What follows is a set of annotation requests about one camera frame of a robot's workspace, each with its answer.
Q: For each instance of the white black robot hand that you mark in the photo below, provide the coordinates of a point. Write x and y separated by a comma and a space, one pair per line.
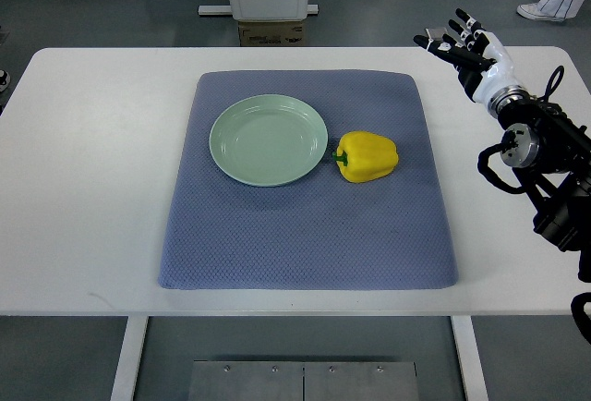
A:
482, 63

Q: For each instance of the yellow bell pepper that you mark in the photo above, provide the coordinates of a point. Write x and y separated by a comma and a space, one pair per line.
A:
363, 156

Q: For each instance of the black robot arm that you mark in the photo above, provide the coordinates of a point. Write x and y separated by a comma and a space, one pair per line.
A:
545, 156

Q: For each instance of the light green plate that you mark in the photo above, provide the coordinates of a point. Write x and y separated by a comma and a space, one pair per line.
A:
268, 140

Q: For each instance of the cardboard box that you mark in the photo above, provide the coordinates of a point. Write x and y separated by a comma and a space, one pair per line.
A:
272, 34

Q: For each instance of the blue grey quilted mat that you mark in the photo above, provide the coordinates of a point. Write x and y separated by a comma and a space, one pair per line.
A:
320, 232

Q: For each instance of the right white table leg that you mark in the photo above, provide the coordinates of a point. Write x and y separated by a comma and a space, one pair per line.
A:
469, 360

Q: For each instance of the white table leg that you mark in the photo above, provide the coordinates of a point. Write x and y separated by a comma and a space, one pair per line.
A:
127, 370
469, 360

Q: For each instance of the left white table leg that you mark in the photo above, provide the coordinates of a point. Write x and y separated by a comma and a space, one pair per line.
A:
127, 370

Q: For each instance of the black white shoe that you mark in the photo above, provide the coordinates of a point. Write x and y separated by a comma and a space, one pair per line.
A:
4, 80

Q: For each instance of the metal base plate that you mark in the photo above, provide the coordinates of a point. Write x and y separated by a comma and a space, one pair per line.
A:
295, 380

